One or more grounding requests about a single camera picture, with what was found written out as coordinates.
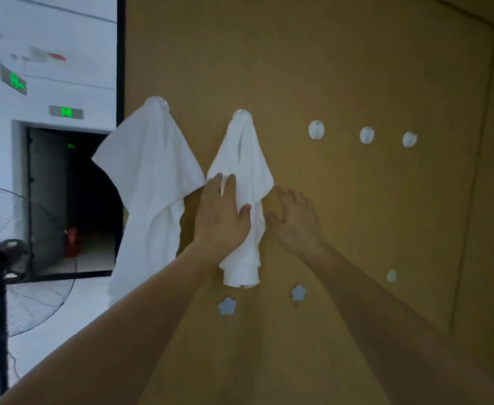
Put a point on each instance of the person's left forearm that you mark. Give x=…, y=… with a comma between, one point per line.
x=116, y=337

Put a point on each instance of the green angled exit sign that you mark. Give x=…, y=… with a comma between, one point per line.
x=14, y=80

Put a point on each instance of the blue flower-shaped wall hook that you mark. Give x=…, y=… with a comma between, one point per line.
x=298, y=293
x=227, y=306

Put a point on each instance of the black vertical wall trim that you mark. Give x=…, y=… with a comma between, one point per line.
x=121, y=58

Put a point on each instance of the grey open door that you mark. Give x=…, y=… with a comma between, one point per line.
x=46, y=185

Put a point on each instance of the person's left hand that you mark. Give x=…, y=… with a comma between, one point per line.
x=219, y=223

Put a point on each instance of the person's right forearm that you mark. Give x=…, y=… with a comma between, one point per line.
x=394, y=333

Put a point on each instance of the person's right hand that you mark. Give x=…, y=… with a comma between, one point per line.
x=295, y=225

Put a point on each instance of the person's left thumb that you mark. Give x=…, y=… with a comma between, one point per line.
x=245, y=214

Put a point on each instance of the red fire extinguisher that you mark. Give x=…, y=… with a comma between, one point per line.
x=72, y=242

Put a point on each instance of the small white towel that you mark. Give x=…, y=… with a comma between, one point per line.
x=247, y=168

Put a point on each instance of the black standing fan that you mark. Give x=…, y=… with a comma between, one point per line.
x=1, y=253

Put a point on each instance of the person's right thumb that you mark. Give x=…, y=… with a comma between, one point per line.
x=271, y=218

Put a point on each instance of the person's left middle finger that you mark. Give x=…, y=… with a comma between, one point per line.
x=214, y=187

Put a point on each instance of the pale flower-shaped wall hook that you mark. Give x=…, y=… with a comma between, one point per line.
x=391, y=276

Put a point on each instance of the large white towel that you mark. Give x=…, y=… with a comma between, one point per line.
x=150, y=181

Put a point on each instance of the green flat exit sign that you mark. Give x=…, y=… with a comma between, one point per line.
x=66, y=112

